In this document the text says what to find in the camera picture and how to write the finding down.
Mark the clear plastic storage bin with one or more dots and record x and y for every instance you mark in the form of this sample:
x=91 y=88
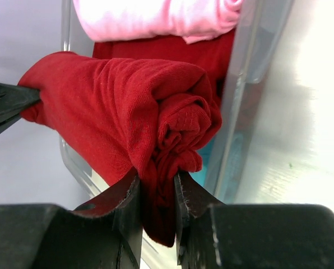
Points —
x=257 y=37

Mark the rolled cyan t shirt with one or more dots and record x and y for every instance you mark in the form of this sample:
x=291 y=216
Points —
x=231 y=172

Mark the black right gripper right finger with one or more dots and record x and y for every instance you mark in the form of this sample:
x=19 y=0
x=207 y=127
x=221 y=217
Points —
x=211 y=234

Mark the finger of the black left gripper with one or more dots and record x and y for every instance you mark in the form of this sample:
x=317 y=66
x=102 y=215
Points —
x=13 y=100

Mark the rolled dark red t shirt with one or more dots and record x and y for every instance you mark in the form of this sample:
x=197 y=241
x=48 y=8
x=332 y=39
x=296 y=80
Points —
x=211 y=55

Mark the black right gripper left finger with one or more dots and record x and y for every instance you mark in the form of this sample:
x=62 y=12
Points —
x=104 y=232

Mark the rolled pink t shirt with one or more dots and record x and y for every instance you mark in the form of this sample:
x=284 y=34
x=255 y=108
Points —
x=192 y=20

